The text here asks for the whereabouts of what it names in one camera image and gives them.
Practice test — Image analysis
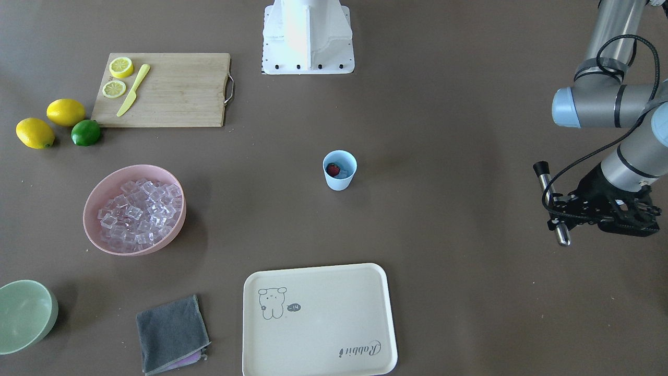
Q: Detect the yellow lemon outer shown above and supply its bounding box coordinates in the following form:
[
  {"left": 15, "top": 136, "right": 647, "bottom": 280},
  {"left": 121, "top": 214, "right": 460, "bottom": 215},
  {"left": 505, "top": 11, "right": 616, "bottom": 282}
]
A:
[{"left": 15, "top": 117, "right": 56, "bottom": 149}]

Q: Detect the yellow plastic knife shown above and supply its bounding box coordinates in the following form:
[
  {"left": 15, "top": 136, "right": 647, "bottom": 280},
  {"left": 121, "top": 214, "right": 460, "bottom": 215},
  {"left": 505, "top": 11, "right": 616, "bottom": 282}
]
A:
[{"left": 115, "top": 64, "right": 151, "bottom": 117}]

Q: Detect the pile of clear ice cubes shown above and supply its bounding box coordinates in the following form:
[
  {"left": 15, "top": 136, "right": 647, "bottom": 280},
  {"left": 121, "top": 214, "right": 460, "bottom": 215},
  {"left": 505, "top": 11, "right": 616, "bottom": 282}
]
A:
[{"left": 97, "top": 178, "right": 184, "bottom": 254}]

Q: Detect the clear ice cube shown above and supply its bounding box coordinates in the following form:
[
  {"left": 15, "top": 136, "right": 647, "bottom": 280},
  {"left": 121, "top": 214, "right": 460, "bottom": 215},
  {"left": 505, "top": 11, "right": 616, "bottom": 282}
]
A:
[{"left": 335, "top": 168, "right": 354, "bottom": 180}]

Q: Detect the yellow lemon near lime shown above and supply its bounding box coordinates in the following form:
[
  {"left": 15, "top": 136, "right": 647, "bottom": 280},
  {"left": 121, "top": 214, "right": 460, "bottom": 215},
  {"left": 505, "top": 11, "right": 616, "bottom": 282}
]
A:
[{"left": 47, "top": 98, "right": 86, "bottom": 127}]

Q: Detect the metal muddler black tip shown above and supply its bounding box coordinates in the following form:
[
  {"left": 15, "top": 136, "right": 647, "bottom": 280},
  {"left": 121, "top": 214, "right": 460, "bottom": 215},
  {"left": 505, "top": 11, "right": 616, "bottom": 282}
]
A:
[{"left": 533, "top": 160, "right": 571, "bottom": 247}]

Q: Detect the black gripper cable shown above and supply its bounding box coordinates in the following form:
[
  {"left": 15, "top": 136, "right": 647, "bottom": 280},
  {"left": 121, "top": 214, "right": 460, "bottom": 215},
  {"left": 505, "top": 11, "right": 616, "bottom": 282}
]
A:
[{"left": 541, "top": 34, "right": 662, "bottom": 220}]

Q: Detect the green bowl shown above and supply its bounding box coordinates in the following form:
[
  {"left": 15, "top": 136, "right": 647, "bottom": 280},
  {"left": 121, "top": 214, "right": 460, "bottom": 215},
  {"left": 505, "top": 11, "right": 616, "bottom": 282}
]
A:
[{"left": 1, "top": 280, "right": 59, "bottom": 355}]

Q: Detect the red strawberry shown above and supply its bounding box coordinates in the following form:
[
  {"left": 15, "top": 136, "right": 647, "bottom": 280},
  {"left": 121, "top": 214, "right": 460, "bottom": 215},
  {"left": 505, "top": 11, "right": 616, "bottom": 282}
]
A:
[{"left": 325, "top": 163, "right": 341, "bottom": 178}]

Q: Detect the green lime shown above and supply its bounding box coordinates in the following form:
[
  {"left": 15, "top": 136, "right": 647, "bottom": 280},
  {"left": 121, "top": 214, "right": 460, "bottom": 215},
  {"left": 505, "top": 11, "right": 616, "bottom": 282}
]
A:
[{"left": 70, "top": 120, "right": 102, "bottom": 147}]

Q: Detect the lemon slice upper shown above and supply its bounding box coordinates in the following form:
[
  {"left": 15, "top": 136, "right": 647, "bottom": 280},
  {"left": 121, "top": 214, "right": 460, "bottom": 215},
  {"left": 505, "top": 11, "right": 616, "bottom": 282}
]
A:
[{"left": 108, "top": 56, "right": 134, "bottom": 79}]

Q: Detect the light blue plastic cup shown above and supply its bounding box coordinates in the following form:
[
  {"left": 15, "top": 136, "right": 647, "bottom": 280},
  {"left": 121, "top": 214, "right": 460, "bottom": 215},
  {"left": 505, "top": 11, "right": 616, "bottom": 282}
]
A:
[{"left": 322, "top": 150, "right": 357, "bottom": 191}]

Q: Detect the lemon slice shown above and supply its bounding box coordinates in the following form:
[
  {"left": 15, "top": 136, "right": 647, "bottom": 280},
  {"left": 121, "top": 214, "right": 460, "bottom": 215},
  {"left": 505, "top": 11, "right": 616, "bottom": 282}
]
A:
[
  {"left": 101, "top": 79, "right": 127, "bottom": 99},
  {"left": 108, "top": 56, "right": 134, "bottom": 79}
]

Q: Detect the cream rabbit tray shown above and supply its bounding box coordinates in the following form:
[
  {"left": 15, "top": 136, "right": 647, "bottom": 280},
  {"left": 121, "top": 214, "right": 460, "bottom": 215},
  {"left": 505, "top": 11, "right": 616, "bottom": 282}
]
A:
[{"left": 242, "top": 263, "right": 398, "bottom": 375}]

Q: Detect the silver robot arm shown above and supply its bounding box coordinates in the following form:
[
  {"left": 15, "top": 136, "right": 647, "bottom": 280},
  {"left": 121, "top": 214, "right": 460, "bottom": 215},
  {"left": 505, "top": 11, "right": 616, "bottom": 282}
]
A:
[{"left": 542, "top": 1, "right": 666, "bottom": 237}]

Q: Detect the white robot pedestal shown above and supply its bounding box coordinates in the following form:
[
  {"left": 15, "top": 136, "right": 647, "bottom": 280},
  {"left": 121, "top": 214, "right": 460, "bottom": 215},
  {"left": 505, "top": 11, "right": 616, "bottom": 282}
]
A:
[{"left": 261, "top": 1, "right": 355, "bottom": 75}]

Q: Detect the grey folded cloth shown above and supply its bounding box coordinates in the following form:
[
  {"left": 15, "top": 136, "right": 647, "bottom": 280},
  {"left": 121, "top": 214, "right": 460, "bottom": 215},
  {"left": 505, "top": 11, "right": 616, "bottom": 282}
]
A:
[{"left": 136, "top": 295, "right": 211, "bottom": 375}]

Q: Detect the lemon slice lower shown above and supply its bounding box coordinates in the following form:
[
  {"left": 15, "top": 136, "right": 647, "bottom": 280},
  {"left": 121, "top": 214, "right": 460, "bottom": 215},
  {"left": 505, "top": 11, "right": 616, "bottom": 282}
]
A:
[{"left": 101, "top": 79, "right": 127, "bottom": 99}]

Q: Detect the wooden cutting board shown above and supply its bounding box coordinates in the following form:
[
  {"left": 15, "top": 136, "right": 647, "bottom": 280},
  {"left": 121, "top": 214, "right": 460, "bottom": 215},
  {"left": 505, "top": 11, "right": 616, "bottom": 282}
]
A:
[{"left": 90, "top": 52, "right": 233, "bottom": 128}]

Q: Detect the pink bowl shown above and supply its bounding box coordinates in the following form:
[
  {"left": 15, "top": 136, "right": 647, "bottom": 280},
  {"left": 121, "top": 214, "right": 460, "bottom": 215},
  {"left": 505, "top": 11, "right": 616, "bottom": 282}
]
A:
[{"left": 82, "top": 164, "right": 187, "bottom": 255}]

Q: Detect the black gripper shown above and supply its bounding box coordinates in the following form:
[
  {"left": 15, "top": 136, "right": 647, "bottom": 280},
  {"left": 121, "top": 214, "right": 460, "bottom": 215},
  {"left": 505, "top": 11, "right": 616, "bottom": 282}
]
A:
[{"left": 568, "top": 164, "right": 653, "bottom": 225}]

